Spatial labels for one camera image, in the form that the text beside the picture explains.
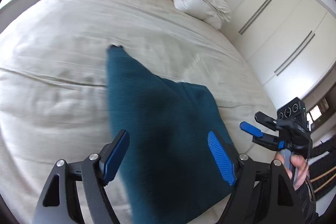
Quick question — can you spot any dark teal knitted garment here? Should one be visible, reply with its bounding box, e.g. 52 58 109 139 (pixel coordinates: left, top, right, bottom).
106 46 232 223

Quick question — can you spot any white wardrobe with handles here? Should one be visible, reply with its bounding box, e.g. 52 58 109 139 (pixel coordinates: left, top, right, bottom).
223 0 335 108

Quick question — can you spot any person's right hand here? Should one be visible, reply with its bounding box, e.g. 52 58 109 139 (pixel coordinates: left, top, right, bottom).
273 152 310 191

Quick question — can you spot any white folded duvet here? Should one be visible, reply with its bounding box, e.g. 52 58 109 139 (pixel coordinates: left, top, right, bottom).
173 0 232 30

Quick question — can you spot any dark jacket right sleeve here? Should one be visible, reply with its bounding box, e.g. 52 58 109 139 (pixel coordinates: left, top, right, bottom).
295 182 319 224

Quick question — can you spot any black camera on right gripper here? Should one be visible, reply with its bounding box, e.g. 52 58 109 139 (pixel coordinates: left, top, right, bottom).
277 97 309 129

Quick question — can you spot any white low partition ledge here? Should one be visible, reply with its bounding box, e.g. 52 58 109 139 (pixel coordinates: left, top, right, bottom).
1 0 40 32

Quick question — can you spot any beige bed cover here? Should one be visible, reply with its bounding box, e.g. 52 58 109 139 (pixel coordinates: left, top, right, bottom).
1 0 276 223

